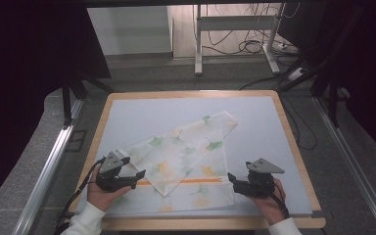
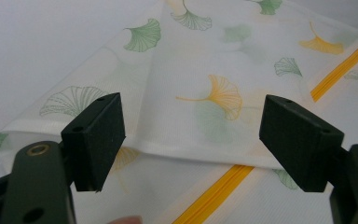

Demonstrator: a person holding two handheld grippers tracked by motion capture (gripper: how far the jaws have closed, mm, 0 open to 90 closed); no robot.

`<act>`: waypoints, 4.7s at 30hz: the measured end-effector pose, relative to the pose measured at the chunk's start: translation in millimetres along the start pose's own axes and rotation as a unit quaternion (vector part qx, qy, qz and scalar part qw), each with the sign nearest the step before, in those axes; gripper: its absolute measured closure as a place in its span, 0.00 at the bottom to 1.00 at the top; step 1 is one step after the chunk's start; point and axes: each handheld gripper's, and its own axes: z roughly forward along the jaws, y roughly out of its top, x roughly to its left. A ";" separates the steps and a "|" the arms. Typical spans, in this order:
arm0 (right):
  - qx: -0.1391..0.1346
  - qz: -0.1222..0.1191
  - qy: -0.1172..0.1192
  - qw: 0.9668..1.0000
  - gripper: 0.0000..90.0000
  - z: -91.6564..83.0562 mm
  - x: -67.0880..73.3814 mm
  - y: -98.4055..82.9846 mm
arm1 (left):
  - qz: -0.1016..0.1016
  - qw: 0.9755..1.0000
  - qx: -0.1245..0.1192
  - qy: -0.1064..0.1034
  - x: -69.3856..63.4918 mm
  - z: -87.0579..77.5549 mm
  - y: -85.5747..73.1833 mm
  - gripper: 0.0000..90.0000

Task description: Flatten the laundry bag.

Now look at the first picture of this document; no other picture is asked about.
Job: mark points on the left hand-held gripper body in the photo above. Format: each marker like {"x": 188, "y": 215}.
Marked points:
{"x": 109, "y": 182}

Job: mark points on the person's left hand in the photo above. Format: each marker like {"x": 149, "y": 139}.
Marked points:
{"x": 103, "y": 197}

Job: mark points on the white panel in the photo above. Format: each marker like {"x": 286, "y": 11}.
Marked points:
{"x": 129, "y": 31}

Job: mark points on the person's right hand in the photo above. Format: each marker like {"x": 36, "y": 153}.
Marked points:
{"x": 271, "y": 207}

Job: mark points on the aluminium rail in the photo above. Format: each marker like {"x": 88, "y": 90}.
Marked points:
{"x": 355, "y": 166}
{"x": 42, "y": 176}

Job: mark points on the leaf print pillowcase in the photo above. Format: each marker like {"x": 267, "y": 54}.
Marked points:
{"x": 182, "y": 156}

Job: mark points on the pale blue table sheet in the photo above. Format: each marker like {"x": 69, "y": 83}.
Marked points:
{"x": 261, "y": 137}

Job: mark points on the grey tape piece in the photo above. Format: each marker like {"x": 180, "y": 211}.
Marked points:
{"x": 318, "y": 214}

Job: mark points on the white power strip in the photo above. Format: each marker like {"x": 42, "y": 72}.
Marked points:
{"x": 296, "y": 73}

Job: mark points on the white desk frame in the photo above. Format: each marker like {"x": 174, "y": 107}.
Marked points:
{"x": 235, "y": 23}

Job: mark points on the black metal stand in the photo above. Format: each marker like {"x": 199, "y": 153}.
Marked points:
{"x": 333, "y": 84}
{"x": 67, "y": 98}

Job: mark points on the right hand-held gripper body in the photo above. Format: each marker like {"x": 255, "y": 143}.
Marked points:
{"x": 258, "y": 184}

